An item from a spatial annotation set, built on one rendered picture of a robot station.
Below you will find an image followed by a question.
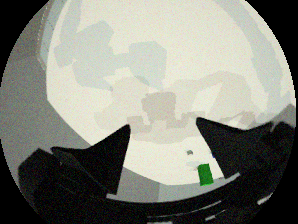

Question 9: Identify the green block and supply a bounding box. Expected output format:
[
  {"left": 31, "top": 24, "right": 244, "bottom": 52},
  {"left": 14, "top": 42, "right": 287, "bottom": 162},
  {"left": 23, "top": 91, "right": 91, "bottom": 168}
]
[
  {"left": 198, "top": 173, "right": 214, "bottom": 186},
  {"left": 197, "top": 164, "right": 212, "bottom": 176}
]

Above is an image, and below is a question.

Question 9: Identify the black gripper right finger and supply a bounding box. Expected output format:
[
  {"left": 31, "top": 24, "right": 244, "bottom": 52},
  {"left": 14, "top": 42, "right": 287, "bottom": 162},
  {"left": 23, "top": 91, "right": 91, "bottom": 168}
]
[{"left": 196, "top": 117, "right": 273, "bottom": 180}]

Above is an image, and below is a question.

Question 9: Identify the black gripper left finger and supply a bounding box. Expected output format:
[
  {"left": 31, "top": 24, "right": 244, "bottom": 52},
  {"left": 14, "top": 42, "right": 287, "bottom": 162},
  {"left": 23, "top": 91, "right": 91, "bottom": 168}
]
[{"left": 51, "top": 124, "right": 130, "bottom": 194}]

